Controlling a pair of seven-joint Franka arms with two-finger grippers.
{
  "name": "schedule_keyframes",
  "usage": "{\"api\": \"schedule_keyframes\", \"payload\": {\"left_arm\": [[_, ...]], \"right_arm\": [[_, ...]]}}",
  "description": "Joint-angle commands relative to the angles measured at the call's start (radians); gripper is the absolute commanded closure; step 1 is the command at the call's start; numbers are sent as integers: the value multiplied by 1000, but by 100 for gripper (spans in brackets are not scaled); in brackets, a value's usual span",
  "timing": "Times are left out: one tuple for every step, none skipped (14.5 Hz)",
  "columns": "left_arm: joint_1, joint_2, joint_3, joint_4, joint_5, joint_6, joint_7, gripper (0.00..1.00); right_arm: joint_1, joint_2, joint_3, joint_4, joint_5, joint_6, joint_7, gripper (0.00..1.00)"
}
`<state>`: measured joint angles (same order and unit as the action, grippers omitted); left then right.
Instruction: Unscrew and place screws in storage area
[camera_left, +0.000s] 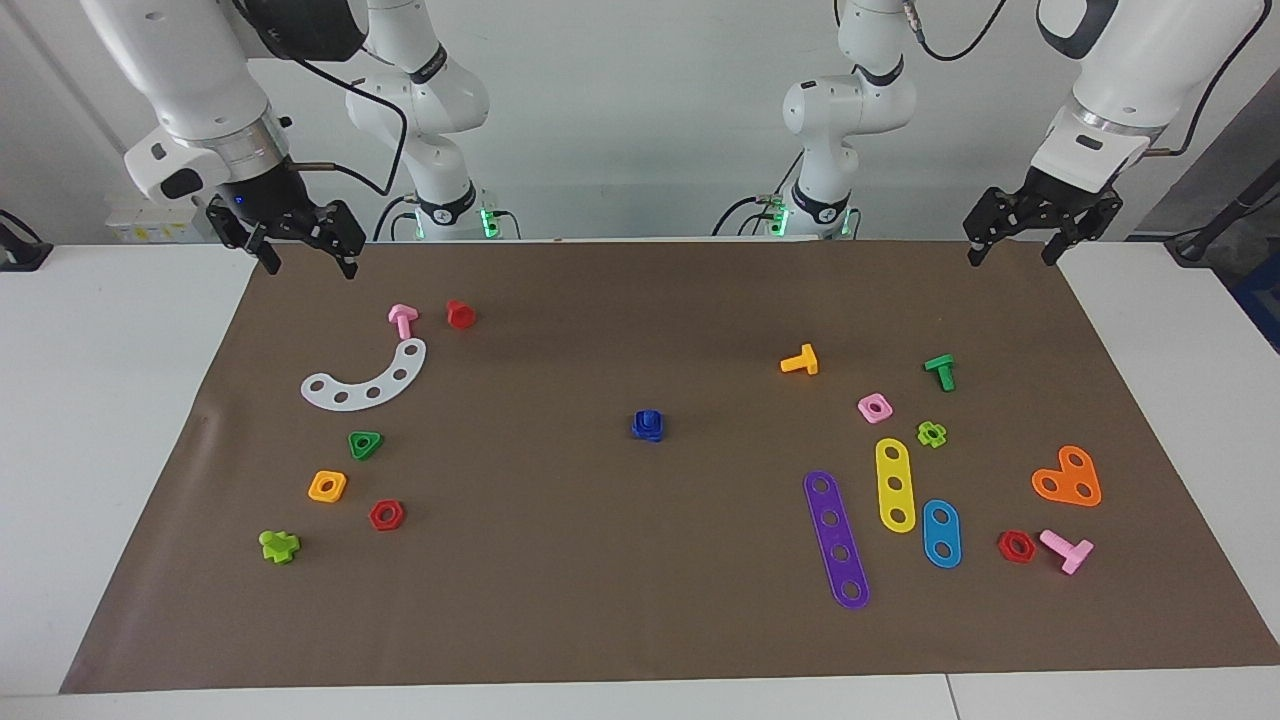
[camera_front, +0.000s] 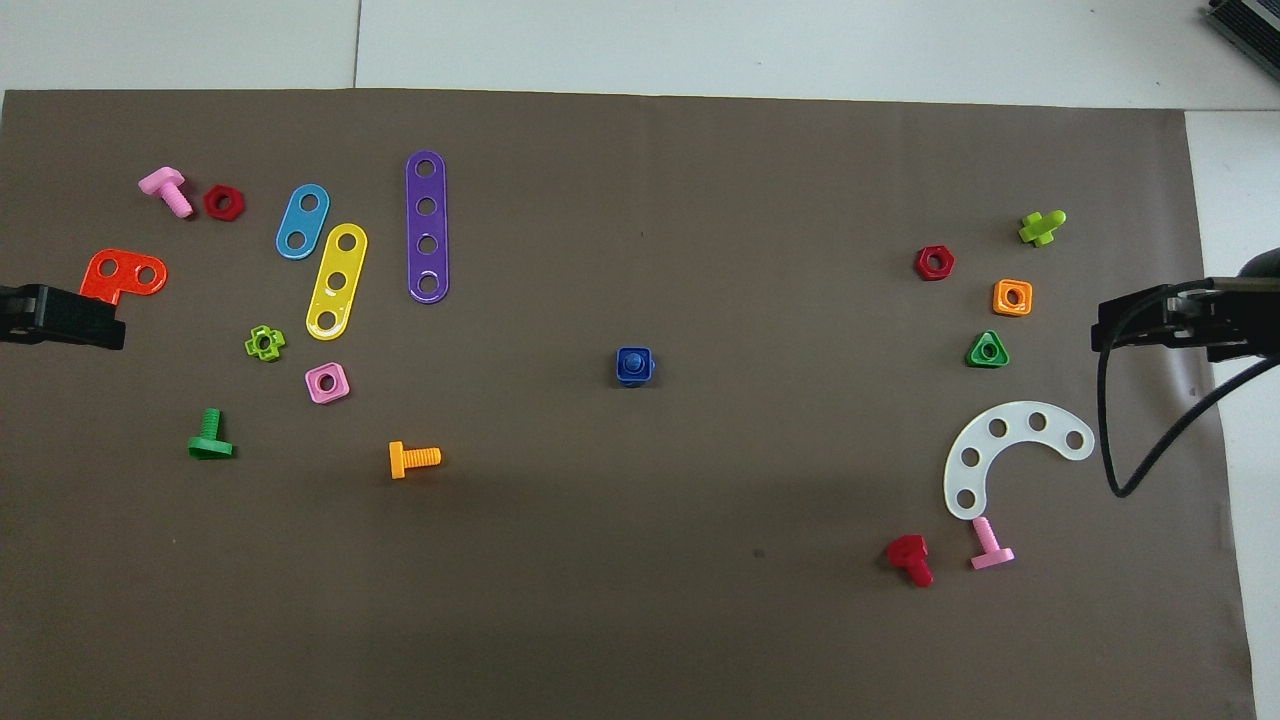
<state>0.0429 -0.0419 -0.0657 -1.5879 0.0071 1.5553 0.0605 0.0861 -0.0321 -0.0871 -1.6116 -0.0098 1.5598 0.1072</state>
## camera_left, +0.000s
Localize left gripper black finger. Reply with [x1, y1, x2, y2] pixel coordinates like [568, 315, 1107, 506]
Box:
[1041, 194, 1124, 268]
[962, 186, 1022, 268]

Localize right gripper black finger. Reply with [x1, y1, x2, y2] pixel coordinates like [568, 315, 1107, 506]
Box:
[206, 200, 283, 278]
[309, 199, 368, 282]

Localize white box yellow labels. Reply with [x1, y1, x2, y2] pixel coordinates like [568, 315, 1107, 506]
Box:
[105, 196, 216, 245]

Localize black stand pole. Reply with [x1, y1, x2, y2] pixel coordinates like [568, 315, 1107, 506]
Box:
[1165, 160, 1280, 267]

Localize white curved five-hole plate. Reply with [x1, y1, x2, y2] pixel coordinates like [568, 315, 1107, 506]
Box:
[301, 338, 428, 412]

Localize blue crate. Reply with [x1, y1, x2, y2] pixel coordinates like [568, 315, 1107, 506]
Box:
[1235, 275, 1280, 353]

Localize black clamp device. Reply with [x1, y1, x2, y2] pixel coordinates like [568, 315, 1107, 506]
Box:
[0, 210, 53, 273]

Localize orange heart-shaped plate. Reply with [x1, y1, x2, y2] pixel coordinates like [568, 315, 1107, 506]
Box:
[1031, 445, 1103, 508]

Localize yellow three-hole plate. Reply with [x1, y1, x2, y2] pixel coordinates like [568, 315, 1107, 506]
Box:
[875, 438, 917, 534]

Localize blue two-hole plate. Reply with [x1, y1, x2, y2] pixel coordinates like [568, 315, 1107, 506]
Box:
[922, 499, 963, 569]

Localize purple four-hole plate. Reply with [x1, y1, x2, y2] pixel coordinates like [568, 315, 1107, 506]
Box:
[803, 470, 871, 610]

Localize brown table mat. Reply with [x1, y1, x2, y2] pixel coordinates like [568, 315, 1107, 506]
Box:
[60, 238, 1280, 695]

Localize black right base cables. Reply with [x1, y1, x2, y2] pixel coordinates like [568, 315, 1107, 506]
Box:
[373, 193, 421, 242]

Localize black base cables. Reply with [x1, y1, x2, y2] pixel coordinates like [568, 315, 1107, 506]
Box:
[712, 193, 791, 239]
[373, 193, 421, 242]

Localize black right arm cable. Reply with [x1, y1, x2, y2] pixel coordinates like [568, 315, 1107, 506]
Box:
[235, 0, 409, 197]

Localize black left base cables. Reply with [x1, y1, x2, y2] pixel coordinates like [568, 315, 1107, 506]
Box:
[712, 193, 791, 239]

